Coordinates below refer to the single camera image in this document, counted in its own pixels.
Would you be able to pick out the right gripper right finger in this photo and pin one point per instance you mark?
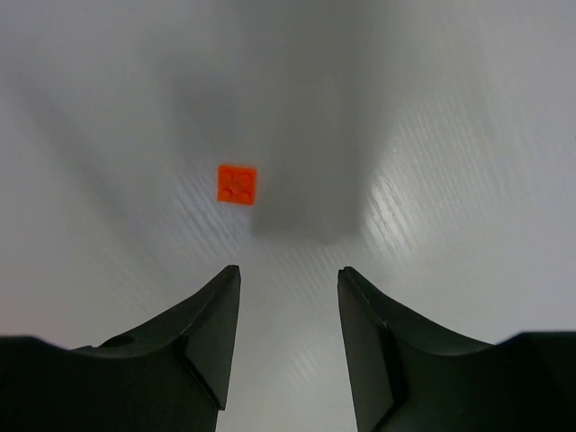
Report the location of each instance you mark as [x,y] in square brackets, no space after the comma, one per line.
[408,373]

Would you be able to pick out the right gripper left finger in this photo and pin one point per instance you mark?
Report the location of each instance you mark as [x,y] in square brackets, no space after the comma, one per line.
[171,373]

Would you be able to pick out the small orange lego tile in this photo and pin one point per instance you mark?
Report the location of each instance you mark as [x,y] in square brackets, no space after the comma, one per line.
[237,185]

